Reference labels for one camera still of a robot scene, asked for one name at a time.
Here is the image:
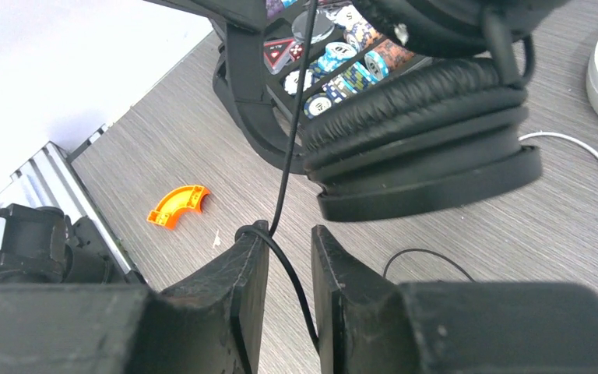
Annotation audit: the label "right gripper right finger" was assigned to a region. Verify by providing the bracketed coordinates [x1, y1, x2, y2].
[311, 225, 598, 373]

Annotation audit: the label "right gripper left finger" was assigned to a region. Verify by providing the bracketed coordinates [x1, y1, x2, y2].
[0, 235, 269, 373]

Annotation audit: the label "black wired headphones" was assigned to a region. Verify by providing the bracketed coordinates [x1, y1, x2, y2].
[234, 0, 568, 355]

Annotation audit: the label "orange curved plastic piece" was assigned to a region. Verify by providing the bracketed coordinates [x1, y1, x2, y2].
[146, 185, 211, 230]

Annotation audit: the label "black poker chip case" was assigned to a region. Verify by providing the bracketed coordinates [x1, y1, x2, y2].
[212, 0, 434, 175]

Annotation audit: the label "aluminium slotted rail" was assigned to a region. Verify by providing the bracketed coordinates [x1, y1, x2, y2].
[0, 142, 140, 276]

